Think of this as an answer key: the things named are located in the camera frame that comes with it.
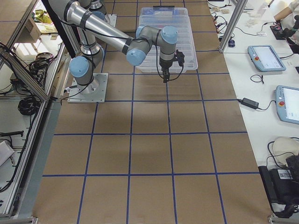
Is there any near teach pendant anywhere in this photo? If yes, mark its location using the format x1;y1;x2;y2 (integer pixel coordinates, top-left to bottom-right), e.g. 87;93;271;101
274;85;299;124

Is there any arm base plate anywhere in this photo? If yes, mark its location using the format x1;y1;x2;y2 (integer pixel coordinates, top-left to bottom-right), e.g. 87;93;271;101
102;14;117;35
67;73;108;103

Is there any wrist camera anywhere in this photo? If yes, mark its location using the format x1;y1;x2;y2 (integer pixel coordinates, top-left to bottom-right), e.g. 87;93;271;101
175;49;185;67

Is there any teach pendant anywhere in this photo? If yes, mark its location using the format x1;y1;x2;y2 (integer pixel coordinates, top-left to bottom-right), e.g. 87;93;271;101
274;85;299;124
247;45;286;72

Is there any black power adapter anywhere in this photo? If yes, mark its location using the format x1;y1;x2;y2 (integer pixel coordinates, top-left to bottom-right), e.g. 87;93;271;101
241;98;259;110

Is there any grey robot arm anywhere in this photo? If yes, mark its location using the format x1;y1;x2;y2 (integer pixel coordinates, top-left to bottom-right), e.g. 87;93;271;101
79;0;110;23
49;0;185;83

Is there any aluminium frame post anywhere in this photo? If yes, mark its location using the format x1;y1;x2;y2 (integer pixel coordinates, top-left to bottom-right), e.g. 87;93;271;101
219;0;248;53

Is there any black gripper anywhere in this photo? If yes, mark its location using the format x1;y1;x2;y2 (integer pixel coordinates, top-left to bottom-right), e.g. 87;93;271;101
159;55;174;83

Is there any clear plastic storage box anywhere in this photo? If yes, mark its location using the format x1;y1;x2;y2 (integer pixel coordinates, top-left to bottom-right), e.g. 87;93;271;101
139;7;189;27

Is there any clear plastic box lid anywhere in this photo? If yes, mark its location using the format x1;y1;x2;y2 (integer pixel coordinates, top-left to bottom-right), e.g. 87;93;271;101
136;14;198;73

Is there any far teach pendant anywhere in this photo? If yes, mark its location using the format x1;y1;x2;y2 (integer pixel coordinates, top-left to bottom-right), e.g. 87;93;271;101
247;45;286;72

